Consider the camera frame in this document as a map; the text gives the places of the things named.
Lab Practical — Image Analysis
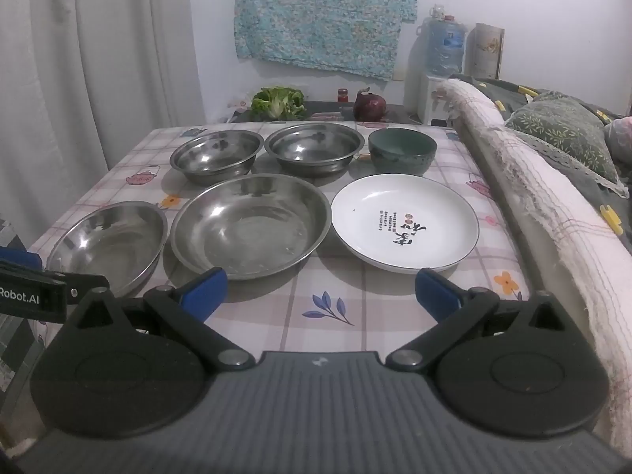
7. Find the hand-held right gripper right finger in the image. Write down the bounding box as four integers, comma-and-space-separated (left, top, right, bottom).
386, 267, 570, 372

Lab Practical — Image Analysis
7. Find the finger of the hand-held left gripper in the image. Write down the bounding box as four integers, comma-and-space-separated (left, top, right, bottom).
0, 246, 43, 270
43, 269, 110, 305

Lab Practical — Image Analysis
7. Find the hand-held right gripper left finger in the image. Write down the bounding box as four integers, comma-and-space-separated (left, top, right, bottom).
74, 267, 258, 372

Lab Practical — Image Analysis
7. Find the small steel plate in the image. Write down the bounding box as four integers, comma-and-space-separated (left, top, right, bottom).
45, 200, 169, 297

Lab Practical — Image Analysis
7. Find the white printed ceramic plate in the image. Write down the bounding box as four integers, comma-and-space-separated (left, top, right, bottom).
331, 174, 480, 275

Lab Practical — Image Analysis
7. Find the large steel basin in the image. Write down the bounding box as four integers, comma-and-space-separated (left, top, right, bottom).
170, 174, 333, 281

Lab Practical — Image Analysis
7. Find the steel bowl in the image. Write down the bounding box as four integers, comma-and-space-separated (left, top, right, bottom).
169, 130, 265, 186
264, 124, 359, 179

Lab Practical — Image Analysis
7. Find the dark green ceramic bowl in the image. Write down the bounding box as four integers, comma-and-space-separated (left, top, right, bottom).
368, 128, 438, 177

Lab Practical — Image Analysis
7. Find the white curtain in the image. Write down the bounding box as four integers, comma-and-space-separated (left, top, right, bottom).
0, 0, 208, 255

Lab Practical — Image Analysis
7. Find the white water dispenser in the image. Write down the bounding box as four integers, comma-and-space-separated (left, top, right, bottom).
405, 71, 463, 127

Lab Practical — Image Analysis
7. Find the red onion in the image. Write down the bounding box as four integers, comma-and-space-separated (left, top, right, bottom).
353, 86, 389, 122

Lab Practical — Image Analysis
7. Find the green lettuce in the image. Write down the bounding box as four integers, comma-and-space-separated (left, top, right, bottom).
250, 86, 306, 120

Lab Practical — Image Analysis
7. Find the green leaf-print pillow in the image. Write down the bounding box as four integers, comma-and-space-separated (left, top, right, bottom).
504, 93, 629, 199

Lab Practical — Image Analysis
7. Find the grey quilt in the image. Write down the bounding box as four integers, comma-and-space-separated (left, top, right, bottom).
447, 73, 632, 238

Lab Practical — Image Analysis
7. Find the pink pillow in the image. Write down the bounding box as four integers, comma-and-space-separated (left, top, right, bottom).
604, 115, 632, 165

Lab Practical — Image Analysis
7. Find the blue water bottle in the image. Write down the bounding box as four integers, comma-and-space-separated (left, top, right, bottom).
416, 4, 468, 80

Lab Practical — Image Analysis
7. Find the blue floral wall cloth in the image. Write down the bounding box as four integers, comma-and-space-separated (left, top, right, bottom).
234, 0, 418, 83

